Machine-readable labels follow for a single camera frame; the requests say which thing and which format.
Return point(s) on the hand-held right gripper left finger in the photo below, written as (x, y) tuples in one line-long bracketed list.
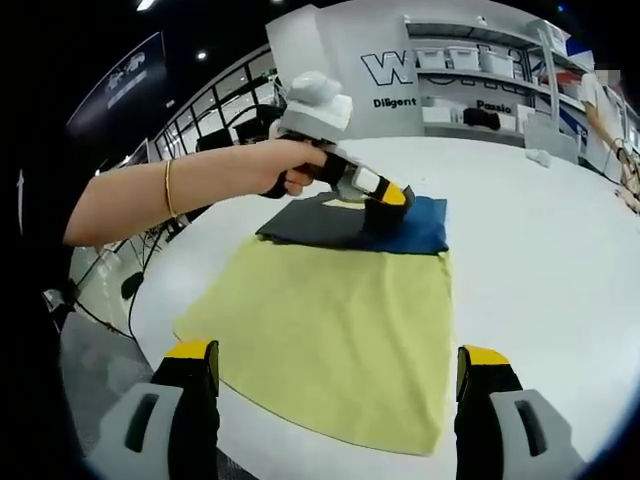
[(185, 400)]

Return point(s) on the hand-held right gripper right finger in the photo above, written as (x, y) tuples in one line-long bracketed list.
[(490, 400)]

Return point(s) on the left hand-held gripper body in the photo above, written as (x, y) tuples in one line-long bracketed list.
[(315, 115)]

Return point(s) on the yellow blue grey garment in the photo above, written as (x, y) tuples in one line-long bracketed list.
[(325, 325)]

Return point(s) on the person's left hand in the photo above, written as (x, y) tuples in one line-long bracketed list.
[(290, 162)]

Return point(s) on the black bag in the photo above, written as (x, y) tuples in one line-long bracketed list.
[(481, 119)]

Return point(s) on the white crumpled cloth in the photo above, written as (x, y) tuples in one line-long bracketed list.
[(539, 157)]

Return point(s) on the grey chair back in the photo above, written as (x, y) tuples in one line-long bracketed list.
[(552, 137)]

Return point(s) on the grey metal shelf unit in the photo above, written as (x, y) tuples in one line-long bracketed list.
[(475, 31)]

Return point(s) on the dark hanging display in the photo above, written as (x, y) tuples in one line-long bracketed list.
[(120, 75)]

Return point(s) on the pale patterned cloth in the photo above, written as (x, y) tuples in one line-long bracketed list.
[(629, 199)]

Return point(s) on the white lidded storage box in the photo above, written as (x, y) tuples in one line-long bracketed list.
[(556, 36)]

